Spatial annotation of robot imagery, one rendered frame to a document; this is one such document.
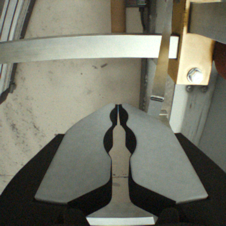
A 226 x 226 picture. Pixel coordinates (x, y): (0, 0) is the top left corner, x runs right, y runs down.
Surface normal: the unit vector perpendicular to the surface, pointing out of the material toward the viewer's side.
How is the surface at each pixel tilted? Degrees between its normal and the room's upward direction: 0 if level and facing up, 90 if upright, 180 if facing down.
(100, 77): 0
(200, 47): 0
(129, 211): 90
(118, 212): 90
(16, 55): 0
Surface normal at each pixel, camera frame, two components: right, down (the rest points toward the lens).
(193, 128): -0.01, 0.51
